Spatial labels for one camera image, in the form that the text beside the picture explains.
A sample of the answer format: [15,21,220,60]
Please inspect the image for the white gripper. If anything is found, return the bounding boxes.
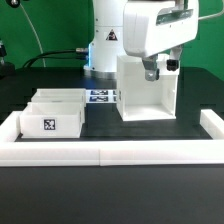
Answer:
[123,0,199,81]

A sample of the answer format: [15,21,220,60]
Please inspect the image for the white drawer cabinet box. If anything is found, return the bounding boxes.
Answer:
[116,54,180,121]

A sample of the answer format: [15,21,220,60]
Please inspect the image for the white front drawer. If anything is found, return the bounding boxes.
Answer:
[20,102,85,138]

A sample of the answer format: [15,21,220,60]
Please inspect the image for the white drawer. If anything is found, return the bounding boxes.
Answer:
[31,88,86,105]
[20,102,85,138]

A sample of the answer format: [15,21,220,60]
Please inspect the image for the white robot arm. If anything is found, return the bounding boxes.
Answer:
[84,0,199,79]

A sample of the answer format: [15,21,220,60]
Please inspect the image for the white rear drawer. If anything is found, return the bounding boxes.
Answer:
[31,88,86,105]

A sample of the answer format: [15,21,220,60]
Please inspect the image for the marker tag sheet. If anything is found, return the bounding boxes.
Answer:
[86,89,116,103]

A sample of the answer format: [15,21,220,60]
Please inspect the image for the black cables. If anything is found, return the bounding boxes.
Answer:
[21,47,90,69]

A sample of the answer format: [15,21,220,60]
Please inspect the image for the white thin cable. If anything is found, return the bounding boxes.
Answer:
[19,4,47,68]

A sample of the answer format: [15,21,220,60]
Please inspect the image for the black camera stand left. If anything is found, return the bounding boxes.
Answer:
[0,39,15,76]

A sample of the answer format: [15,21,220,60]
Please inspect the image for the white U-shaped border frame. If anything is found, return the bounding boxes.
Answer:
[0,109,224,167]

